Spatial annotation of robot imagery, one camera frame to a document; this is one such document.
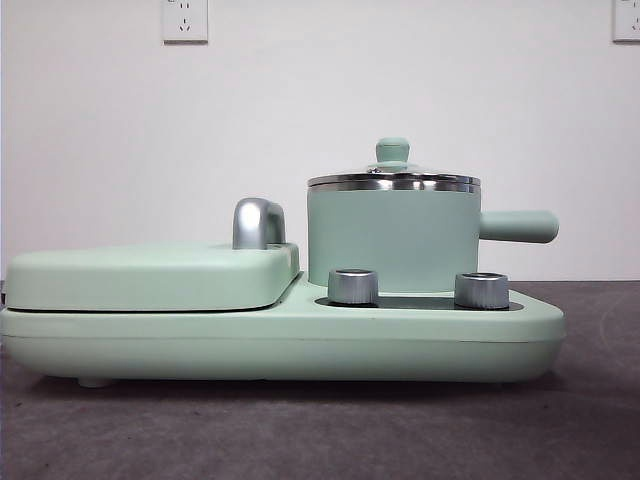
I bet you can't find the silver griddle cover handle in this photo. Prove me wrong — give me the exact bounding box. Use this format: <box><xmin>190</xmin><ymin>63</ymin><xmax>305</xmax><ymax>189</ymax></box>
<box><xmin>232</xmin><ymin>197</ymin><xmax>288</xmax><ymax>250</ymax></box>

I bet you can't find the glass lid with green knob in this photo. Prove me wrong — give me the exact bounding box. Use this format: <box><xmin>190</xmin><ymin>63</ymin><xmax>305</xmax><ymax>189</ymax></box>
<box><xmin>306</xmin><ymin>137</ymin><xmax>483</xmax><ymax>194</ymax></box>

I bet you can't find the mint green griddle cover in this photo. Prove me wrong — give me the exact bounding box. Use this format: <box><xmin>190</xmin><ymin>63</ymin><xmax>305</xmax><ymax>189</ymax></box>
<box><xmin>4</xmin><ymin>241</ymin><xmax>301</xmax><ymax>314</ymax></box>

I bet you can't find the mint green handled pot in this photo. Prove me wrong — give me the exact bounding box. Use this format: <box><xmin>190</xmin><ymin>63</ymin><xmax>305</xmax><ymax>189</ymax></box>
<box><xmin>305</xmin><ymin>185</ymin><xmax>560</xmax><ymax>294</ymax></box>

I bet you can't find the white wall socket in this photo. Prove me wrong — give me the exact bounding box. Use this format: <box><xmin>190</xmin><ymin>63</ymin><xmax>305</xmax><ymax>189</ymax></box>
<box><xmin>161</xmin><ymin>0</ymin><xmax>209</xmax><ymax>45</ymax></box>
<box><xmin>612</xmin><ymin>0</ymin><xmax>640</xmax><ymax>44</ymax></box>

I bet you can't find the mint green breakfast machine base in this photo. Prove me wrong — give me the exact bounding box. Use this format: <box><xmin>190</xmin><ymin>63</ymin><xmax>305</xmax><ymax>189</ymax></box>
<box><xmin>0</xmin><ymin>272</ymin><xmax>567</xmax><ymax>389</ymax></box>

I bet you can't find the silver control knob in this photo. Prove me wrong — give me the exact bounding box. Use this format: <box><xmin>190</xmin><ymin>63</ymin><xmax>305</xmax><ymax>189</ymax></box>
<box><xmin>453</xmin><ymin>271</ymin><xmax>510</xmax><ymax>309</ymax></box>
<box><xmin>327</xmin><ymin>268</ymin><xmax>380</xmax><ymax>305</ymax></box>

